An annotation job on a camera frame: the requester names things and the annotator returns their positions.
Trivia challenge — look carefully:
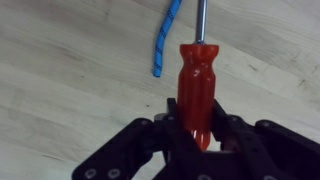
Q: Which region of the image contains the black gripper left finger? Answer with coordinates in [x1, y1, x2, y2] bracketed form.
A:
[71, 97, 188, 180]

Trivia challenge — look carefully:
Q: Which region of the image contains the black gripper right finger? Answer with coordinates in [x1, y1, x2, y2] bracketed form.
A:
[208, 99, 320, 180]

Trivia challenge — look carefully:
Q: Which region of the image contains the orange handled screwdriver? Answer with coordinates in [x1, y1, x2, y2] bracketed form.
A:
[176, 0, 220, 152]

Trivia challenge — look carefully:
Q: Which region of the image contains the blue rope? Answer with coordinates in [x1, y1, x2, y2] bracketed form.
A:
[152, 0, 183, 79]

